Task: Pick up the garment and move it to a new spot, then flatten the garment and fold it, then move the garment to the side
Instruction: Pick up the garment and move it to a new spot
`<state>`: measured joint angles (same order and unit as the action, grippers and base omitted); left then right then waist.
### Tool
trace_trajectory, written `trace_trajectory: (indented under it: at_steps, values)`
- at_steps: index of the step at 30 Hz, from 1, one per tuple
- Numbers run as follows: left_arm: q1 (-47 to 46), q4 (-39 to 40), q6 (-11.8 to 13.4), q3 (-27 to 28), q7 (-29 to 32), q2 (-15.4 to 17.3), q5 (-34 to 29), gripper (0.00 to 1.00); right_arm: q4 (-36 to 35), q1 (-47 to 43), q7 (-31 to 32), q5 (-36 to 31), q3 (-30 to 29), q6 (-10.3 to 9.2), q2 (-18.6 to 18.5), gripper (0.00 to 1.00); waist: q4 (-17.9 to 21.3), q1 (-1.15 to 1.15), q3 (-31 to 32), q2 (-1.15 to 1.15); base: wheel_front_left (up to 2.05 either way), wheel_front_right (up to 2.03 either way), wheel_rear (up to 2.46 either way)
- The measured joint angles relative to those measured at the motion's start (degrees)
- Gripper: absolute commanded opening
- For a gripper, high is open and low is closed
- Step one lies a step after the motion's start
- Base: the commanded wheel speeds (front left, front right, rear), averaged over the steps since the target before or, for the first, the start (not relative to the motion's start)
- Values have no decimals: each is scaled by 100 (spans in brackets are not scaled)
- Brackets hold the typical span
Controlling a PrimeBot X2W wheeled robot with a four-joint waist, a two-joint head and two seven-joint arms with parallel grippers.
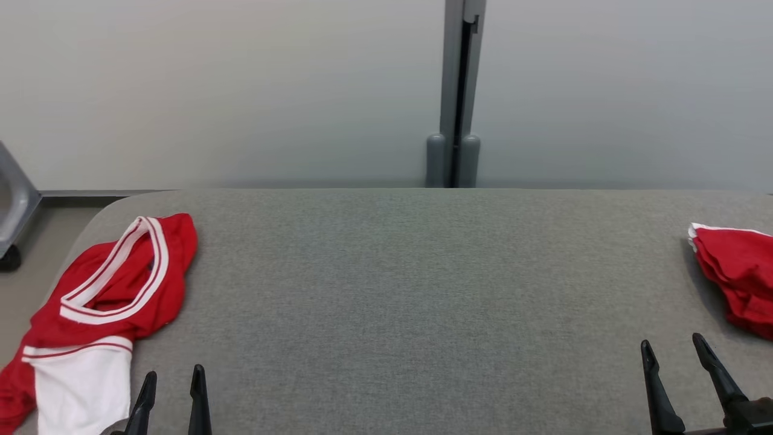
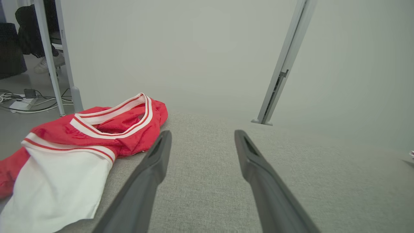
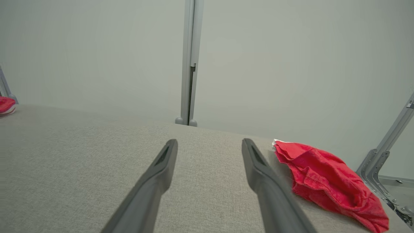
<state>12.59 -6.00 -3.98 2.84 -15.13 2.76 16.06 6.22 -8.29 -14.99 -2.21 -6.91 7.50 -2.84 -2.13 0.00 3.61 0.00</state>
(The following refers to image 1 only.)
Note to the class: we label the grey fabric upholstered platform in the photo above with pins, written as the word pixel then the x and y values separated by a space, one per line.
pixel 423 302

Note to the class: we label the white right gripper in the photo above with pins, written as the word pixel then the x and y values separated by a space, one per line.
pixel 752 420

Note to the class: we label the folded red garment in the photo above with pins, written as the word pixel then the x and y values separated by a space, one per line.
pixel 743 266

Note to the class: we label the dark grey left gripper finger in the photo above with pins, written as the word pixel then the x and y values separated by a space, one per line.
pixel 199 405
pixel 145 405

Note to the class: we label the grey vertical wall post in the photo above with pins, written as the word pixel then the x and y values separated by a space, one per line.
pixel 450 72

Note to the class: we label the red and white jersey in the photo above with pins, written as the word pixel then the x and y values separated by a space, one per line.
pixel 169 254

